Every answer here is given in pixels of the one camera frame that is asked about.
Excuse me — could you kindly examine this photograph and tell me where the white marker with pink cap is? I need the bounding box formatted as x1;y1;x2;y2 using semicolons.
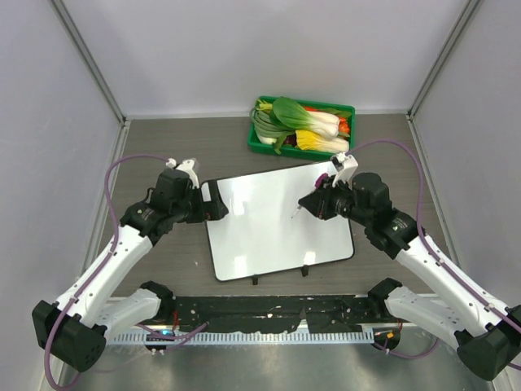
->
291;173;329;219

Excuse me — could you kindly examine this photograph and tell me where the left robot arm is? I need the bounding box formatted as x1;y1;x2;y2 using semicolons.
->
32;168;228;372

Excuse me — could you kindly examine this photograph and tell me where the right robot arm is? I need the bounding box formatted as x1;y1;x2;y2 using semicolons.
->
298;173;520;380

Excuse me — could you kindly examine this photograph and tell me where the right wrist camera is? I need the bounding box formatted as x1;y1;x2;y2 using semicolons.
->
331;152;358;187

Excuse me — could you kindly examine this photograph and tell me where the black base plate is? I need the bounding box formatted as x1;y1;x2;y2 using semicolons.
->
142;295;403;334

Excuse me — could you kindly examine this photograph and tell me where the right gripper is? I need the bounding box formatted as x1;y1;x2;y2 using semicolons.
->
300;174;372;226

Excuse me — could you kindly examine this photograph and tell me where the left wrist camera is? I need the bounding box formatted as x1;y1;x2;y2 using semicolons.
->
176;158;200;189

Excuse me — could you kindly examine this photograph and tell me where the green bok choy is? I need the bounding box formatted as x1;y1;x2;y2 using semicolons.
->
269;96;341;138

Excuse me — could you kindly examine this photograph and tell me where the white whiteboard black frame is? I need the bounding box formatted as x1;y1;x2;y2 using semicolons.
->
206;161;355;282

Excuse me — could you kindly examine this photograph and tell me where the yellow bok choy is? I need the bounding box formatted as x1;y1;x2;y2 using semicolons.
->
296;130;349;154

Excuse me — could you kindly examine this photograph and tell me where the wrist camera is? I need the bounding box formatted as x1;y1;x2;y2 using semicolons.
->
176;158;200;189
331;152;358;187

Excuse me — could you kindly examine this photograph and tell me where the white slotted cable duct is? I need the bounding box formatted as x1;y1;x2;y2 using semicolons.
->
107;328;374;346

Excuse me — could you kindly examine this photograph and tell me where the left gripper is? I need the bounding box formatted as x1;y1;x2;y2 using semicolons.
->
171;179;227;223

